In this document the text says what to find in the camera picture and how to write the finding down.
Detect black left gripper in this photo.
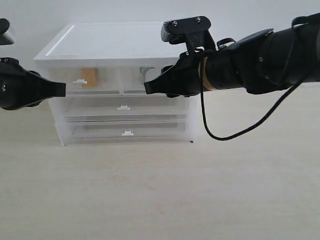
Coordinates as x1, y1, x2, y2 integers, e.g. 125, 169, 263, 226
0, 57, 66, 110

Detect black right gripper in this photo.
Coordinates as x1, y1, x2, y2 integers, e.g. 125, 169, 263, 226
144, 51, 204, 98

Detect white pill bottle teal label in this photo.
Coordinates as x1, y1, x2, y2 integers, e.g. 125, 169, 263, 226
139, 66, 158, 82

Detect yellow cheese wedge toy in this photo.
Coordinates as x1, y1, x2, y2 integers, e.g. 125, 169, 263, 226
81, 68, 98, 88

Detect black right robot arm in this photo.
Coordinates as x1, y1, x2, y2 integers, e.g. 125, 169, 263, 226
144, 13, 320, 98

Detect clear bottom drawer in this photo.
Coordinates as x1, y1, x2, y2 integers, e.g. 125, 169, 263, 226
55, 119, 195, 146

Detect white plastic drawer cabinet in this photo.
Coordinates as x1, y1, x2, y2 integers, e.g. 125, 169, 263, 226
34, 22, 197, 140

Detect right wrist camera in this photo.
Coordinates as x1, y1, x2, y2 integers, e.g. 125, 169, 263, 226
161, 16, 216, 54

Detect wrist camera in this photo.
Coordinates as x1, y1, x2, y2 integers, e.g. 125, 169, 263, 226
0, 18, 15, 46
161, 16, 216, 54

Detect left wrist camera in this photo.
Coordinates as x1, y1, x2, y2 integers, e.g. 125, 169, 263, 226
0, 18, 15, 46

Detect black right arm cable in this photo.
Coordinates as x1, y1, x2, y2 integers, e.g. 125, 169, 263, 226
199, 11, 320, 141

